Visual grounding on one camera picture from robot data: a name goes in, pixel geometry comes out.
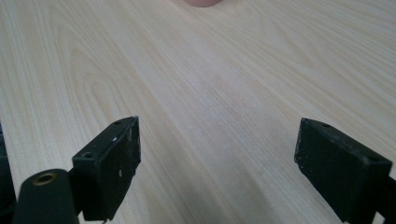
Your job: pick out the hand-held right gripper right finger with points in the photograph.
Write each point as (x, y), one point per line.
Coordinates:
(342, 174)

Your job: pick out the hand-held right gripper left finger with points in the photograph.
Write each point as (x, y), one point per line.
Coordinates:
(107, 174)

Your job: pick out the pink round object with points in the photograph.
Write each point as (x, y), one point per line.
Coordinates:
(203, 2)

